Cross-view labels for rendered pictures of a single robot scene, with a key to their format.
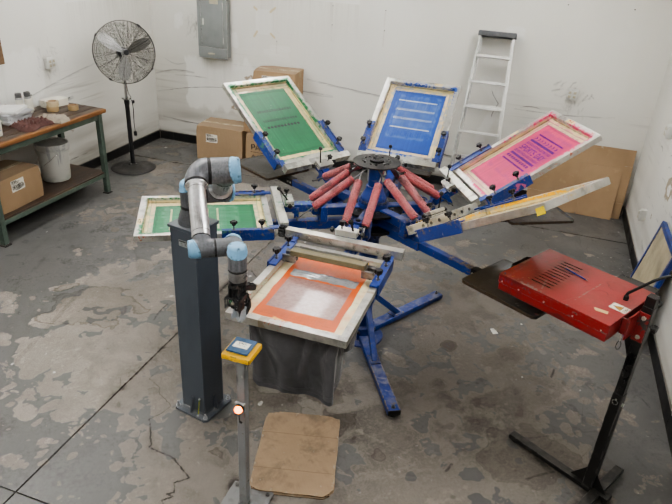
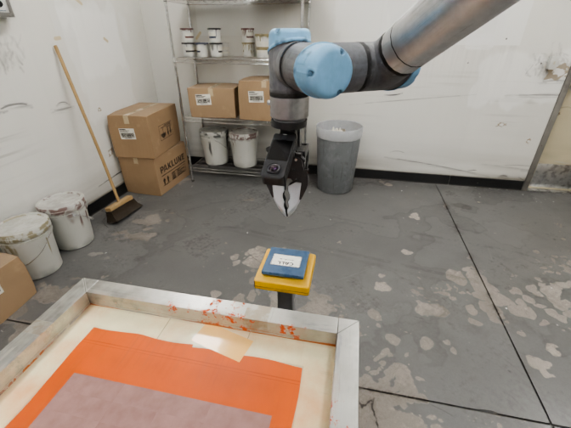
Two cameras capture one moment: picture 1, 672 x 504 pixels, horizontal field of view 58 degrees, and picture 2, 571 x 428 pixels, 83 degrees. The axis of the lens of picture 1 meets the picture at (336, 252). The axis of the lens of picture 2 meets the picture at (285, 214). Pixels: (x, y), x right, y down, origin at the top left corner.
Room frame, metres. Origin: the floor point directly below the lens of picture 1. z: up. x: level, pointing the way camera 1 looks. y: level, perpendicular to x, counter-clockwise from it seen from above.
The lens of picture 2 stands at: (2.71, 0.31, 1.45)
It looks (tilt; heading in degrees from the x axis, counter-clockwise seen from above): 30 degrees down; 175
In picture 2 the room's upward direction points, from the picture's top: straight up
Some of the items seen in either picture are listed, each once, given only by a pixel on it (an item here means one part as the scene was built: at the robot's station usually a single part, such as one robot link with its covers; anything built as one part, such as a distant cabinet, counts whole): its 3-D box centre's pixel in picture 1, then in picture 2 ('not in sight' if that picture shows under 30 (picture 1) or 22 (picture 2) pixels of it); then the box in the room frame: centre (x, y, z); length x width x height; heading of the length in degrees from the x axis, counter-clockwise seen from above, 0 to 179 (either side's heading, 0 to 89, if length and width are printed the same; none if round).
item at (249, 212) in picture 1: (229, 202); not in sight; (3.40, 0.67, 1.05); 1.08 x 0.61 x 0.23; 103
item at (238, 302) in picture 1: (237, 293); (289, 147); (2.06, 0.38, 1.24); 0.09 x 0.08 x 0.12; 163
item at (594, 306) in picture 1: (577, 292); not in sight; (2.56, -1.18, 1.06); 0.61 x 0.46 x 0.12; 43
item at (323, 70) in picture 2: (230, 246); (324, 69); (2.16, 0.43, 1.40); 0.11 x 0.11 x 0.08; 17
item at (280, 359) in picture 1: (291, 359); not in sight; (2.32, 0.18, 0.74); 0.45 x 0.03 x 0.43; 73
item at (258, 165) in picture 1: (306, 187); not in sight; (4.09, 0.24, 0.91); 1.34 x 0.40 x 0.08; 43
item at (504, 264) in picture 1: (452, 259); not in sight; (3.11, -0.67, 0.91); 1.34 x 0.40 x 0.08; 43
